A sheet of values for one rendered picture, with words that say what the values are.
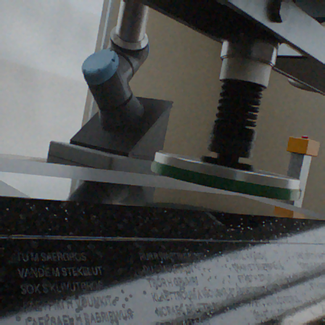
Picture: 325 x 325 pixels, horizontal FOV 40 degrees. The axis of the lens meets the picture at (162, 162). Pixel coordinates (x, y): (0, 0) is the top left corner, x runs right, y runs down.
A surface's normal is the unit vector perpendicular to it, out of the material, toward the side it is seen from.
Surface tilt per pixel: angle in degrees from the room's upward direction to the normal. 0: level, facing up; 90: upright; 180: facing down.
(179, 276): 45
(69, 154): 90
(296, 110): 90
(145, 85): 90
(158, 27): 90
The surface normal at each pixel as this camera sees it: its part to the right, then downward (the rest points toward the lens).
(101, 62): -0.33, -0.66
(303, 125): -0.66, -0.08
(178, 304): 0.54, -0.58
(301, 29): 0.74, 0.18
